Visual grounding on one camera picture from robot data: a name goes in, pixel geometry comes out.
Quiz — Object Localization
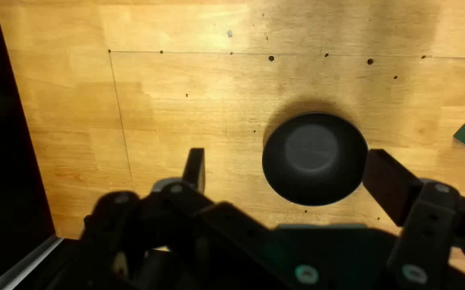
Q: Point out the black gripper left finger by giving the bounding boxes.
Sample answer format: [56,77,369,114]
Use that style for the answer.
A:
[80,146,228,254]

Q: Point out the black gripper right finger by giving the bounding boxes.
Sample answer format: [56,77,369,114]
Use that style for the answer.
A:
[360,148,465,275]

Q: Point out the black round bowl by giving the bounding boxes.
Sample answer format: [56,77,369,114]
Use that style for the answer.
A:
[260,111,369,208]

